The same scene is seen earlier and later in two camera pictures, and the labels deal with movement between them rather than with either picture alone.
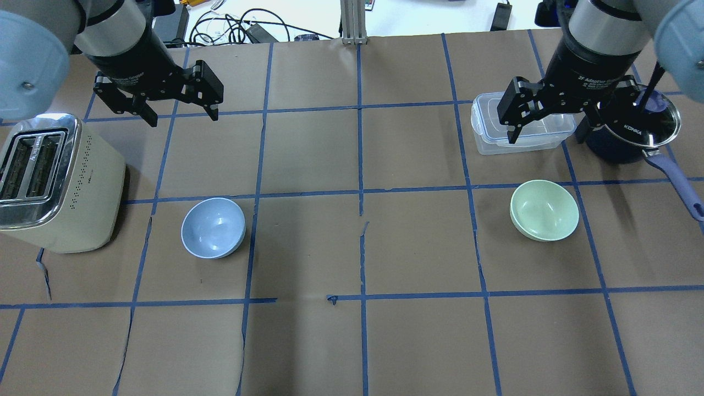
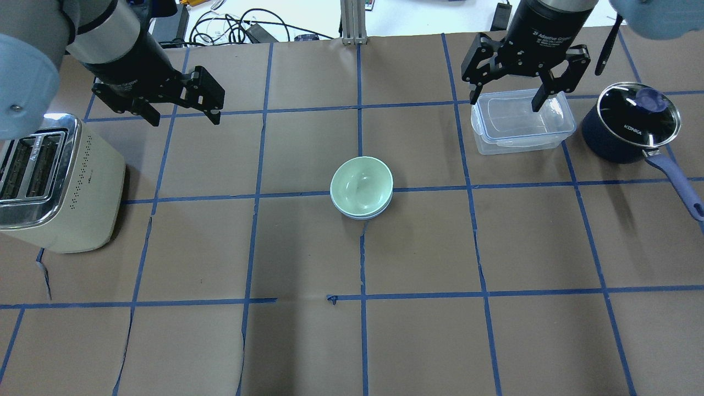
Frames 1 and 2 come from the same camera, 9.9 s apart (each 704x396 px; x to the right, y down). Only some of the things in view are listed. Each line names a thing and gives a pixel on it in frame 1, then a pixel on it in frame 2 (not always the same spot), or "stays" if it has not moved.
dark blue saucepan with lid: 628,125 stays
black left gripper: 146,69 stays
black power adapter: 501,17 stays
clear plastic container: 491,136 stays
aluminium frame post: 353,21 stays
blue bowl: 213,227 → 357,217
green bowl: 544,210 → 362,186
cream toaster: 61,186 stays
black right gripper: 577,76 → 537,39
